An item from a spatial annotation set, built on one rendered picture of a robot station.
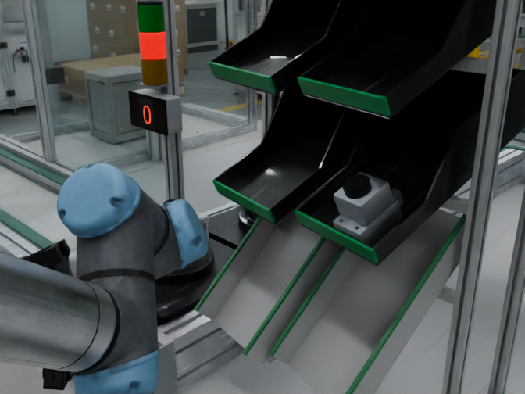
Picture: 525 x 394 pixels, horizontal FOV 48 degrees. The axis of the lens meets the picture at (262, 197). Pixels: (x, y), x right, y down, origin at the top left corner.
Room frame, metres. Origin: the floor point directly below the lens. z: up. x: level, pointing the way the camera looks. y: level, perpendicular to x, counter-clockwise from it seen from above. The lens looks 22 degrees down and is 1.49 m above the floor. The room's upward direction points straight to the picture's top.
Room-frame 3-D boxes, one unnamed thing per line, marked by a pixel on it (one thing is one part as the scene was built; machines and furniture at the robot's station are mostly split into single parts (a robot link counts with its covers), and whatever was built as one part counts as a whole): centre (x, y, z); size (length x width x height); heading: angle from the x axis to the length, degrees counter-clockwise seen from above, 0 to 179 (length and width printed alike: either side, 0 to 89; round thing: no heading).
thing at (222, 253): (0.95, 0.16, 0.96); 0.24 x 0.24 x 0.02; 46
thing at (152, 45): (1.17, 0.21, 1.33); 0.05 x 0.05 x 0.05
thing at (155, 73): (1.17, 0.21, 1.28); 0.05 x 0.05 x 0.05
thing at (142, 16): (1.17, 0.21, 1.38); 0.05 x 0.05 x 0.05
